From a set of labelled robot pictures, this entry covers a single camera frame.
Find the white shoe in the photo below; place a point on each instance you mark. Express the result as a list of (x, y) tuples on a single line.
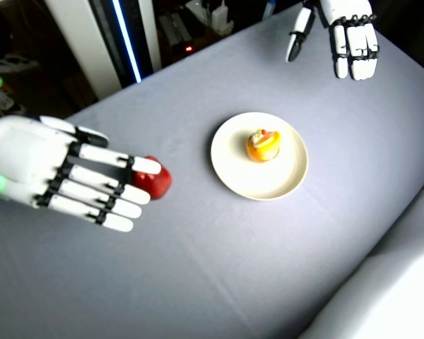
[(14, 64)]

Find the orange toy cake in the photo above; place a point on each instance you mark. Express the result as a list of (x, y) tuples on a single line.
[(263, 146)]

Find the red toy apple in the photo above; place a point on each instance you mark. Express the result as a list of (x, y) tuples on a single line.
[(159, 183)]

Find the cream round plate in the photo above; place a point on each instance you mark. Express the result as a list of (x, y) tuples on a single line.
[(233, 169)]

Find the white robot body shell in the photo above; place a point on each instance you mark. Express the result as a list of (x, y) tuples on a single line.
[(392, 282)]

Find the blue light strip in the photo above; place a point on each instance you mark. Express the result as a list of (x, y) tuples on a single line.
[(126, 39)]

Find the black box with red light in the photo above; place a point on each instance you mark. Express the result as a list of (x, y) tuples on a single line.
[(176, 35)]

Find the white pillar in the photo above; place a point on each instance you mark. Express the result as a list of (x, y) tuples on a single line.
[(77, 42)]

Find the grey table cloth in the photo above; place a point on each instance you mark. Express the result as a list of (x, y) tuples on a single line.
[(212, 254)]

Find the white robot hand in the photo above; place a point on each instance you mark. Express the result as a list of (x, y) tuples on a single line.
[(21, 155), (357, 39)]

